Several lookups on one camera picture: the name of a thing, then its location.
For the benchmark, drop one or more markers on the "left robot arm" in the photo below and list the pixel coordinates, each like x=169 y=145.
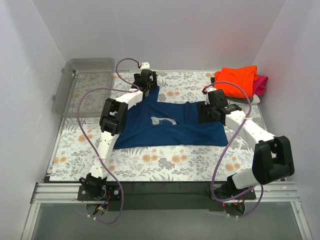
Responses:
x=112 y=123

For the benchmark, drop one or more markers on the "pink folded t-shirt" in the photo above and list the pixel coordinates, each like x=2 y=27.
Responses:
x=259 y=84

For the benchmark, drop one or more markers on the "blue Mickey print t-shirt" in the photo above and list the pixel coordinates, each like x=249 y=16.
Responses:
x=151 y=123

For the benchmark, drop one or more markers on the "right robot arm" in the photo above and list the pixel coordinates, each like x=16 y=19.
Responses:
x=272 y=155

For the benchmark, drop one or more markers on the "clear plastic bin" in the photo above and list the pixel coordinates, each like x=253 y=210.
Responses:
x=84 y=86

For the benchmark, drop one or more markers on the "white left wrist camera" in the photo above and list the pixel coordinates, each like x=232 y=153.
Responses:
x=144 y=65

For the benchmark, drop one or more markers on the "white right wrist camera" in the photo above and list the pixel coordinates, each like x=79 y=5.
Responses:
x=206 y=91

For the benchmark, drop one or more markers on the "orange folded t-shirt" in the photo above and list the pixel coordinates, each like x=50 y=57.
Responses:
x=243 y=77

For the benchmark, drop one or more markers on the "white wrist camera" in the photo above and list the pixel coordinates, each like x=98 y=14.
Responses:
x=206 y=91
x=144 y=65

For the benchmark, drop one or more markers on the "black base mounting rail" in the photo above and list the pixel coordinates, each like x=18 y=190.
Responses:
x=154 y=195

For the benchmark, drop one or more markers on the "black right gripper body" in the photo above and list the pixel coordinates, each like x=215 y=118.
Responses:
x=203 y=113

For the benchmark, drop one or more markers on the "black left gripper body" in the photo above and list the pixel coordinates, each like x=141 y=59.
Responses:
x=151 y=81

